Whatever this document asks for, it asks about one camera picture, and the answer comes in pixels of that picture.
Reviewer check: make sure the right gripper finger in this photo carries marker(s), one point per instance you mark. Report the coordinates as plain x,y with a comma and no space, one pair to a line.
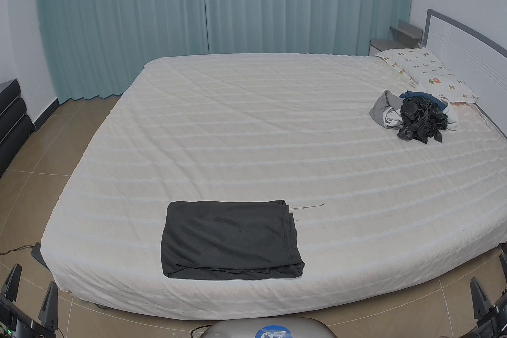
504,263
480,302

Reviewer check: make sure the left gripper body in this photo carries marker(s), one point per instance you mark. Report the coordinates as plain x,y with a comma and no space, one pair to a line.
23,322

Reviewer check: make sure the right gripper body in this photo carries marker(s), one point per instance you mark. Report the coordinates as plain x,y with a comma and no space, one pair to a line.
495,322

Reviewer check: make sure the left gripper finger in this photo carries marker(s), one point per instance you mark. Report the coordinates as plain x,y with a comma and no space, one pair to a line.
49,308
12,285

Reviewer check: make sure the grey bedside table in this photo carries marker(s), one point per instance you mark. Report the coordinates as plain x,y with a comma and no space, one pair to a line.
396,38

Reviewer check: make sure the pile of clothes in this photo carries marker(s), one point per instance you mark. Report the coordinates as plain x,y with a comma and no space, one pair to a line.
420,118

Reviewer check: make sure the black trousers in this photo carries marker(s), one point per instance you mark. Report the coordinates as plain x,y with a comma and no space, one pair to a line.
229,237

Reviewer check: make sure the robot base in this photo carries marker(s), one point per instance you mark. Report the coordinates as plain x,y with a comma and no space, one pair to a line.
269,328

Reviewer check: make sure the dark grey chest of drawers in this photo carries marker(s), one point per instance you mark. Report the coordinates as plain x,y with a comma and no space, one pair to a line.
12,122

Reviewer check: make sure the bed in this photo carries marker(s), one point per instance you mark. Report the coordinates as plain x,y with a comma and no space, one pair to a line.
257,130

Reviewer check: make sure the white printed pillow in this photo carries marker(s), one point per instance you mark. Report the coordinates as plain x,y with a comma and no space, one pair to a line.
431,77

